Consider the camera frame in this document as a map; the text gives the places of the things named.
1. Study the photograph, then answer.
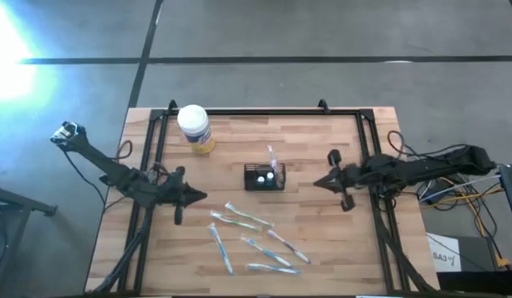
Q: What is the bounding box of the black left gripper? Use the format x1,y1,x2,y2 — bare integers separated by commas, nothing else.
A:
154,166,208,227

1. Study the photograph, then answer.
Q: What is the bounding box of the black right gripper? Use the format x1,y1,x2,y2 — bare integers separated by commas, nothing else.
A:
313,148,366,212

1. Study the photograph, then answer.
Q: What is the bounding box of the blue toothbrush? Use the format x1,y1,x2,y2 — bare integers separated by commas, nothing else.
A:
208,222,236,276
240,234,294,269
246,262,303,276

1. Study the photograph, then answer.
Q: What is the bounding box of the white toothbrush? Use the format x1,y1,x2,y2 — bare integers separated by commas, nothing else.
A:
266,144,279,175

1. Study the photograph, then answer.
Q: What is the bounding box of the purple toothbrush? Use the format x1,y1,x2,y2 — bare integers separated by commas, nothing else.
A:
266,228,312,265

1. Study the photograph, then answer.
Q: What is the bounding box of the yellow wipes canister white lid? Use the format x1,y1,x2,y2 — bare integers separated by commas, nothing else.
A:
176,103,217,155

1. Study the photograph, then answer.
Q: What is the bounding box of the white paper sign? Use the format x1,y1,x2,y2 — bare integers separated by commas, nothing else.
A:
425,232,463,273

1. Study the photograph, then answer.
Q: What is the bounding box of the grey metal stand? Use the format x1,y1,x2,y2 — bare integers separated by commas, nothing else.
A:
0,181,58,291

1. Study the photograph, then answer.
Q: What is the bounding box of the black box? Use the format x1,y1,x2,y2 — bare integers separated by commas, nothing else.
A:
436,235,512,298

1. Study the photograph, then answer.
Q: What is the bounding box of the black wire caddy basket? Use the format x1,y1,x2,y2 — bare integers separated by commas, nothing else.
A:
243,162,287,192

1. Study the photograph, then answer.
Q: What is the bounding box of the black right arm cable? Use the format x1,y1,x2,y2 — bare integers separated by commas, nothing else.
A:
386,130,467,159

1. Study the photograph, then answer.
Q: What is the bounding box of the black aluminium table frame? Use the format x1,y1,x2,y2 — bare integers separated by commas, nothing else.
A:
92,108,438,296

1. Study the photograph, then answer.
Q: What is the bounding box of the black cable bundle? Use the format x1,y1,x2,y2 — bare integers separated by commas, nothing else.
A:
416,173,500,241

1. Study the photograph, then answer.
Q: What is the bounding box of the white cable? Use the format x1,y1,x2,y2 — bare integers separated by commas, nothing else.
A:
419,173,501,203

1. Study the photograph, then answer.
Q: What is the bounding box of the yellow cable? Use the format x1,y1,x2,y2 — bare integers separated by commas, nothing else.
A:
420,176,511,270

